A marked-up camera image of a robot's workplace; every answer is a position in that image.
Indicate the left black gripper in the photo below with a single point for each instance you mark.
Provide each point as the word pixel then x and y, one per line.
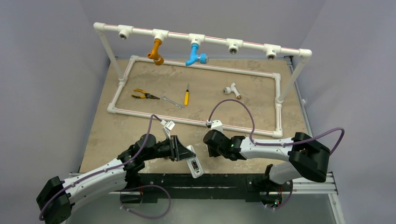
pixel 177 151

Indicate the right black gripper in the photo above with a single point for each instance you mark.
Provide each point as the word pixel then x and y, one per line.
pixel 209 139

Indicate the white AC remote control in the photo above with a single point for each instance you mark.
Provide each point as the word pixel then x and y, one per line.
pixel 195 167

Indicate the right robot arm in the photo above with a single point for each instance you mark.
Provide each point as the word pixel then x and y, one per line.
pixel 300 156

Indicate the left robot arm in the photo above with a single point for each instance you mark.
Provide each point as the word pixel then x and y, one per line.
pixel 59 198

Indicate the small silver wrench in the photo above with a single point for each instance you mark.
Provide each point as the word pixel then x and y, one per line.
pixel 172 102

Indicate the white plastic faucet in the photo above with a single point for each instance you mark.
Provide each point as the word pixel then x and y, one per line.
pixel 232 89

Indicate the blue plastic faucet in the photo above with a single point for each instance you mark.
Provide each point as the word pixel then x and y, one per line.
pixel 195 57

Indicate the orange plastic faucet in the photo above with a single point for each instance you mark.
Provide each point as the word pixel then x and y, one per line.
pixel 154 55

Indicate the aluminium table frame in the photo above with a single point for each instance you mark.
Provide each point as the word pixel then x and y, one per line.
pixel 174 167

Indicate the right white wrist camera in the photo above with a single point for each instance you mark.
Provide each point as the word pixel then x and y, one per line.
pixel 215 125

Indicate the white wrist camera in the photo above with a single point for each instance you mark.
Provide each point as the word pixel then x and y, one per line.
pixel 215 125
pixel 167 126

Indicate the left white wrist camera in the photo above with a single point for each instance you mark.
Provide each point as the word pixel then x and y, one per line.
pixel 167 126

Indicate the yellow handled screwdriver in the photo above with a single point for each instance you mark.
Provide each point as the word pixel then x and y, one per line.
pixel 186 98

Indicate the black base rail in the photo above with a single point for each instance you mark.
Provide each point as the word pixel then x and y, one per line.
pixel 149 188

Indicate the yellow handled pliers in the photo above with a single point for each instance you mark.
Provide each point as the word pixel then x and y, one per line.
pixel 143 94

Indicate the white PVC pipe frame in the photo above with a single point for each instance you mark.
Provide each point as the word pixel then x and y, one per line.
pixel 271 52

